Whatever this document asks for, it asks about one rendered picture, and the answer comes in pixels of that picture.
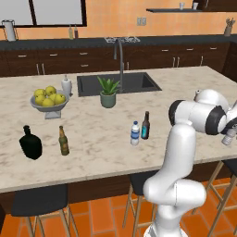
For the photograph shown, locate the green potted plant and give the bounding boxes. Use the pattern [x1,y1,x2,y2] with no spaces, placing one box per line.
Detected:
[96,76,121,109]

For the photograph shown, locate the small clear plastic water bottle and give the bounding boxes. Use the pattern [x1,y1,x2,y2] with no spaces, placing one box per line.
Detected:
[130,120,141,147]

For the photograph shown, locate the brown glass bottle blue label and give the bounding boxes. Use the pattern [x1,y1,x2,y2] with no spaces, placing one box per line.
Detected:
[141,110,151,141]

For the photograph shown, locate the dark sink basin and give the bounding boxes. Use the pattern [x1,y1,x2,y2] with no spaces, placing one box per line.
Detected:
[76,71,163,98]

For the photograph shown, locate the grey curved tap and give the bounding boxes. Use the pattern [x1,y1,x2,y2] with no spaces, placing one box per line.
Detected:
[113,39,125,94]

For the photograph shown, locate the green glass bottle brown label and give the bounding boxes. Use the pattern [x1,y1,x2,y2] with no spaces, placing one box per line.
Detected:
[58,125,70,156]

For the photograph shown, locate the white soap dispenser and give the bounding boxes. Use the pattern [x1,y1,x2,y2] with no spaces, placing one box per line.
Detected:
[60,74,73,96]

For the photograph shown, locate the black seat wooden stool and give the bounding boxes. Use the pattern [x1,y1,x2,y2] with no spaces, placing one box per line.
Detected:
[10,183,80,237]
[122,170,169,237]
[191,158,237,237]

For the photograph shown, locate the hob with metal grates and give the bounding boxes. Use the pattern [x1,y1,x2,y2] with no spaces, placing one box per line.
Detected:
[104,35,142,44]

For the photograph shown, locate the dark wooden base cupboards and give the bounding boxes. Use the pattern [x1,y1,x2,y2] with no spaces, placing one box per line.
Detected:
[0,42,237,82]

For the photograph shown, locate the black glass flask bottle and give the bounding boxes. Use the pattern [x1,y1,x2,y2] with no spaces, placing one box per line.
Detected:
[19,124,44,161]

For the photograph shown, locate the white plastic bottle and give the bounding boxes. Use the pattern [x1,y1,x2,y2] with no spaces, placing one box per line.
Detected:
[221,127,237,146]

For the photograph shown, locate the black framed window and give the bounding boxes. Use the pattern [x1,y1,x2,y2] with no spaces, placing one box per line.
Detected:
[0,0,88,28]

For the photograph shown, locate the pot of kitchen tools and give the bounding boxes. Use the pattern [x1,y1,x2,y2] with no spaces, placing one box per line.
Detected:
[223,17,236,37]

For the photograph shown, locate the grey pedestal fruit bowl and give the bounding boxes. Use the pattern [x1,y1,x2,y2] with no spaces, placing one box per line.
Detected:
[29,90,71,120]

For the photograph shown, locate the dark wall shelf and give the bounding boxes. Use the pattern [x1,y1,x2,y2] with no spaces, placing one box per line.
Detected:
[145,7,203,14]

